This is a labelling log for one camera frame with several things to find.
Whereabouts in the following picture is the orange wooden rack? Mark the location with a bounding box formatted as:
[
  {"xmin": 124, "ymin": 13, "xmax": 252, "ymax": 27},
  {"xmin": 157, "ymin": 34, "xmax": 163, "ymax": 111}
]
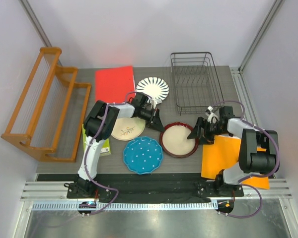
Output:
[{"xmin": 1, "ymin": 47, "xmax": 92, "ymax": 163}]

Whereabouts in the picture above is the black wire dish rack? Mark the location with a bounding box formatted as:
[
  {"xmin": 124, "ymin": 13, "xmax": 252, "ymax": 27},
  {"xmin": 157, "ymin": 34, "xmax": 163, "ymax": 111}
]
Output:
[{"xmin": 170, "ymin": 52, "xmax": 224, "ymax": 114}]

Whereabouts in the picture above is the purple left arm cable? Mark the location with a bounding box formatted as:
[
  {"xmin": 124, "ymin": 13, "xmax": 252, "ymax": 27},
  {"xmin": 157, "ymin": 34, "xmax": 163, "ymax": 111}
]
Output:
[{"xmin": 85, "ymin": 91, "xmax": 137, "ymax": 216}]

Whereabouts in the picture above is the dark red rimmed plate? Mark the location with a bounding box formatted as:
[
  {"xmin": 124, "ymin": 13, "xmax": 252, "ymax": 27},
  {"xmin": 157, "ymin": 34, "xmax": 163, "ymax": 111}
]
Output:
[{"xmin": 159, "ymin": 121, "xmax": 199, "ymax": 158}]

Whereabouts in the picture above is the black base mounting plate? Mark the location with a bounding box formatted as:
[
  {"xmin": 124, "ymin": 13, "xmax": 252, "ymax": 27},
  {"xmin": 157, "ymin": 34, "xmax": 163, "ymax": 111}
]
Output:
[{"xmin": 64, "ymin": 173, "xmax": 244, "ymax": 204}]

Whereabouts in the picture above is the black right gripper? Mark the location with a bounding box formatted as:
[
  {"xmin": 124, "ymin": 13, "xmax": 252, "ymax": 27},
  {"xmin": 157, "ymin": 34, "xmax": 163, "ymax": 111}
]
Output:
[{"xmin": 187, "ymin": 117, "xmax": 229, "ymax": 145}]

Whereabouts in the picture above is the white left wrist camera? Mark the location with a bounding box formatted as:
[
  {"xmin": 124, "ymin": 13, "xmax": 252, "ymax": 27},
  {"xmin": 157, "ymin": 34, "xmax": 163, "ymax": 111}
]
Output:
[{"xmin": 150, "ymin": 98, "xmax": 162, "ymax": 109}]

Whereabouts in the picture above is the green booklet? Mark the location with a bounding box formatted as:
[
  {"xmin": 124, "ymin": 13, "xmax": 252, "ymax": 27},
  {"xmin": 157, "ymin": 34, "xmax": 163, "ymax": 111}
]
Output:
[{"xmin": 82, "ymin": 124, "xmax": 111, "ymax": 156}]

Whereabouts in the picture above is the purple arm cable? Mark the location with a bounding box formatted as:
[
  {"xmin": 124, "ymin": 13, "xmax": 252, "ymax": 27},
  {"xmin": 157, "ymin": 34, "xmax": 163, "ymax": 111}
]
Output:
[
  {"xmin": 85, "ymin": 91, "xmax": 137, "ymax": 216},
  {"xmin": 212, "ymin": 100, "xmax": 281, "ymax": 219}
]

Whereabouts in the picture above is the blue polka dot plate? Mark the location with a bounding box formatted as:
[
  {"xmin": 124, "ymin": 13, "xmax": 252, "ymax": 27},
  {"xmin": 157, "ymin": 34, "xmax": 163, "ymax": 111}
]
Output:
[{"xmin": 123, "ymin": 136, "xmax": 163, "ymax": 175}]

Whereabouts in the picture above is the orange folder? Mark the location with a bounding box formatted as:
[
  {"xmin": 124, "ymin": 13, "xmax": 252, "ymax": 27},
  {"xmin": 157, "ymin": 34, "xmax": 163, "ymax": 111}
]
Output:
[{"xmin": 201, "ymin": 134, "xmax": 270, "ymax": 190}]

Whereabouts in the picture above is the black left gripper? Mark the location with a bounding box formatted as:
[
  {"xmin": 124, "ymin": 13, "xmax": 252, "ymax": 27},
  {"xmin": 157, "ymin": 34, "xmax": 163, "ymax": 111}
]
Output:
[{"xmin": 138, "ymin": 107, "xmax": 164, "ymax": 132}]

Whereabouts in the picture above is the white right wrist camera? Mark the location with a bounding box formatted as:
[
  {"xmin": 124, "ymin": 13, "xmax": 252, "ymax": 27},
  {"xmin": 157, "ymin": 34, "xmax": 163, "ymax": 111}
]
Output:
[{"xmin": 205, "ymin": 106, "xmax": 218, "ymax": 123}]

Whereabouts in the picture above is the white slotted cable duct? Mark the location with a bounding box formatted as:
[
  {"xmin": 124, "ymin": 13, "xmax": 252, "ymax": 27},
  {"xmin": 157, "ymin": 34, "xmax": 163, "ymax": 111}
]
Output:
[{"xmin": 32, "ymin": 200, "xmax": 218, "ymax": 211}]

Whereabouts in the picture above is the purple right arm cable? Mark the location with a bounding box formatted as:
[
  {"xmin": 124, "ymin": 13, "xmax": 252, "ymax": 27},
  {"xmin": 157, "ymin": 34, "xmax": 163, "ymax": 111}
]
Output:
[{"xmin": 212, "ymin": 100, "xmax": 281, "ymax": 219}]

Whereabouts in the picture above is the white blue striped plate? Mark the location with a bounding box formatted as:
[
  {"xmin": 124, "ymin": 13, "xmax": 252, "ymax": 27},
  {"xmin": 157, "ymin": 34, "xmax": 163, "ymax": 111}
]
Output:
[{"xmin": 136, "ymin": 76, "xmax": 169, "ymax": 101}]

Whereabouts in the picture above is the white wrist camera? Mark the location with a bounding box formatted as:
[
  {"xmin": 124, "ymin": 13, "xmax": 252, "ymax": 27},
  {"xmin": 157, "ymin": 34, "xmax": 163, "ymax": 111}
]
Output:
[
  {"xmin": 150, "ymin": 98, "xmax": 162, "ymax": 109},
  {"xmin": 205, "ymin": 106, "xmax": 218, "ymax": 123}
]

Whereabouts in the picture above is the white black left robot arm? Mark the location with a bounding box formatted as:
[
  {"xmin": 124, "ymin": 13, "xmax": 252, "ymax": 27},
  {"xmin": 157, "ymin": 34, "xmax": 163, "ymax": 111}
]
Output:
[{"xmin": 64, "ymin": 92, "xmax": 164, "ymax": 198}]

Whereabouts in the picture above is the red folder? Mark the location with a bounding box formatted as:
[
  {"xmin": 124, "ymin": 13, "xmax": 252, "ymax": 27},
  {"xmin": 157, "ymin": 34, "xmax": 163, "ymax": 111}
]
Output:
[{"xmin": 95, "ymin": 66, "xmax": 135, "ymax": 103}]

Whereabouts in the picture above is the cream plate with twig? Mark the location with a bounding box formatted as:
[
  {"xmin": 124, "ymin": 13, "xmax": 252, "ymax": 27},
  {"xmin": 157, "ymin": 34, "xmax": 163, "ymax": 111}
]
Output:
[{"xmin": 111, "ymin": 118, "xmax": 146, "ymax": 141}]

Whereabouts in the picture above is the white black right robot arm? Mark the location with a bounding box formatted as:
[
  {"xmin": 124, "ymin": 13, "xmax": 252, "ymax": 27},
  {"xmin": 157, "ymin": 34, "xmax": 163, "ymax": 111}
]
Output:
[{"xmin": 188, "ymin": 106, "xmax": 280, "ymax": 196}]

